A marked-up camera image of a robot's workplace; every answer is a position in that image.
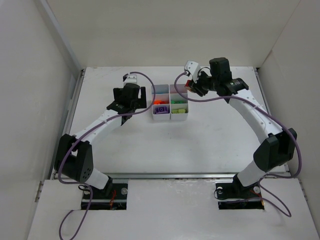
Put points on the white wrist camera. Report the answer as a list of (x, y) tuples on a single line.
[(130, 79), (192, 70)]

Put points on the right white divided container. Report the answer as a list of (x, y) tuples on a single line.
[(179, 106)]

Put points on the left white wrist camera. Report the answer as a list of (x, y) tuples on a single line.
[(130, 79)]

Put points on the green number lego brick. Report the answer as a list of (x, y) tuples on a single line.
[(176, 102)]

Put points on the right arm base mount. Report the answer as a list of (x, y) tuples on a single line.
[(231, 196)]

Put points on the purple arch lego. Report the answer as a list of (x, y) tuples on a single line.
[(161, 110)]

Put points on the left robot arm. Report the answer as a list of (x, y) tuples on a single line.
[(74, 157)]

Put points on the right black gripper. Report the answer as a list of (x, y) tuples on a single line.
[(198, 88)]

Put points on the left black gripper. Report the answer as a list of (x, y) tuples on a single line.
[(142, 97)]

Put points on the left white divided container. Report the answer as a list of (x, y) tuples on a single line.
[(160, 92)]

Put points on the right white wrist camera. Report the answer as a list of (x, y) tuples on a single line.
[(192, 70)]

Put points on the aluminium rail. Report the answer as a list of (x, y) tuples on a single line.
[(203, 175)]

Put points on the white divided container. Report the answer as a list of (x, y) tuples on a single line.
[(179, 106), (160, 92)]

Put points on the orange round lego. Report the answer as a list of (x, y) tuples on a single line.
[(157, 102)]

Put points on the red flower lego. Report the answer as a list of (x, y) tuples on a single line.
[(189, 85)]

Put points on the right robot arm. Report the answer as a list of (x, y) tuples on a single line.
[(276, 144)]

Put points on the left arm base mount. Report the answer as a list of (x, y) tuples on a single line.
[(113, 198)]

